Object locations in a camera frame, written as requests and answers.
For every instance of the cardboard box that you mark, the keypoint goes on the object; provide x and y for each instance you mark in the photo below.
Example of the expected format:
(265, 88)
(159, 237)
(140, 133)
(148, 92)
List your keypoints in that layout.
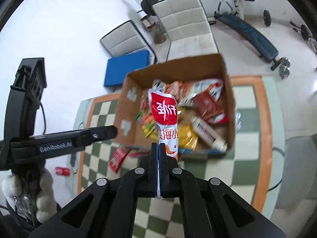
(173, 67)

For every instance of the white weight rack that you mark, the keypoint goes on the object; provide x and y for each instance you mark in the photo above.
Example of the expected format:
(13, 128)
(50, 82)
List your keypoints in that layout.
(236, 2)

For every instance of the red striped snack packet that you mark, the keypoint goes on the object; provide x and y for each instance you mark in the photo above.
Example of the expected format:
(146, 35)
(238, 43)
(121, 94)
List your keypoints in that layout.
(118, 157)

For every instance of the black weight plate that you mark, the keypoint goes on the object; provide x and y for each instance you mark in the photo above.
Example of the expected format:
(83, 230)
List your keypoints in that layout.
(267, 17)

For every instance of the red soda can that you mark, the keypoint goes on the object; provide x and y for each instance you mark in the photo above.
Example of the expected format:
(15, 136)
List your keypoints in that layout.
(62, 171)

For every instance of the green white checkered mat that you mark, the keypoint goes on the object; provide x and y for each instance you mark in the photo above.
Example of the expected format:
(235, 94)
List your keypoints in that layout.
(242, 158)

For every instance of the silver foil packet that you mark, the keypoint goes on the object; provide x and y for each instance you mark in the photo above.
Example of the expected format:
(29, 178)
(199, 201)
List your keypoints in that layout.
(237, 121)

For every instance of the multicoloured candy packet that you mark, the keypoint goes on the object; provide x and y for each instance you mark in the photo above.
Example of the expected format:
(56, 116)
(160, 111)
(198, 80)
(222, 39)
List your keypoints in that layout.
(146, 121)

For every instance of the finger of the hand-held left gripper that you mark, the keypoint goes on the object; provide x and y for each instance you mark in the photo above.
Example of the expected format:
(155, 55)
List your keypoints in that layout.
(104, 133)

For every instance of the chrome dumbbell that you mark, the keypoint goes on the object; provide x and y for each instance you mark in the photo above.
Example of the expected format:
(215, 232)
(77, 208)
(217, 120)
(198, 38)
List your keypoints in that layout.
(283, 65)

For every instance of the small white snack packet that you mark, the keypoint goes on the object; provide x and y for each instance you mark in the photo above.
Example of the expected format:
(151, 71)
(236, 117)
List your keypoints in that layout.
(159, 84)

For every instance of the red white fish snack packet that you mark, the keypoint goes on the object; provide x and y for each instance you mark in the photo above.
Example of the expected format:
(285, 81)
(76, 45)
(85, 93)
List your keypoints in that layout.
(163, 109)

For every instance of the mustard yellow snack packet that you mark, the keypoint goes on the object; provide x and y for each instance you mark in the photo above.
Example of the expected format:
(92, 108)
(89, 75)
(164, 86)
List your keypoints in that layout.
(188, 136)

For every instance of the black weight bench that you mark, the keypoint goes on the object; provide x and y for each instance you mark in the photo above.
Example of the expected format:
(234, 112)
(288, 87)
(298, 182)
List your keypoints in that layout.
(247, 32)

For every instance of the person's left hand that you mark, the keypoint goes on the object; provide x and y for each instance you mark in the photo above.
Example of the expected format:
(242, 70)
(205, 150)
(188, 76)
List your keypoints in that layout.
(47, 198)

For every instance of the dark red snack packet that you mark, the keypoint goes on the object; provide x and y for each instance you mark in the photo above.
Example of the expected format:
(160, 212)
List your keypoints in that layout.
(210, 106)

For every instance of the long red stick packet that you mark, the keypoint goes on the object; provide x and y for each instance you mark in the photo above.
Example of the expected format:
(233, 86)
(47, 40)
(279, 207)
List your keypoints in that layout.
(138, 154)

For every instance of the white padded chair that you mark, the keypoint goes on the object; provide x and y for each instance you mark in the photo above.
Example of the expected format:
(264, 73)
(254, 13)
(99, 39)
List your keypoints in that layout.
(123, 39)
(183, 22)

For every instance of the glass jar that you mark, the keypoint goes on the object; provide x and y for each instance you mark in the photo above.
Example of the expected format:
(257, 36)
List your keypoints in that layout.
(159, 33)

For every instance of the white plastic bottle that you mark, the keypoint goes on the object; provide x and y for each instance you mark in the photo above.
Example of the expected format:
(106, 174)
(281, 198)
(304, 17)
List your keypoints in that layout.
(208, 133)

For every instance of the black dumbbell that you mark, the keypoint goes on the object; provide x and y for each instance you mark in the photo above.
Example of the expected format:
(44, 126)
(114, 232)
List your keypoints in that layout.
(304, 31)

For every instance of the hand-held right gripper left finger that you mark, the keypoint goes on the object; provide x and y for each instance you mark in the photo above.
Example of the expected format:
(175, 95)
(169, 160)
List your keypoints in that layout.
(155, 171)

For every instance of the blue foam mat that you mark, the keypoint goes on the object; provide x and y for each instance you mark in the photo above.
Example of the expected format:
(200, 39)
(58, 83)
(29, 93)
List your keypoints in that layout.
(126, 67)

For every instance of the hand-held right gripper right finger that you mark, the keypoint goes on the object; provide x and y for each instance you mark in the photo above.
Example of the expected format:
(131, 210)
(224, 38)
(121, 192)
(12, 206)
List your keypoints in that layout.
(162, 173)

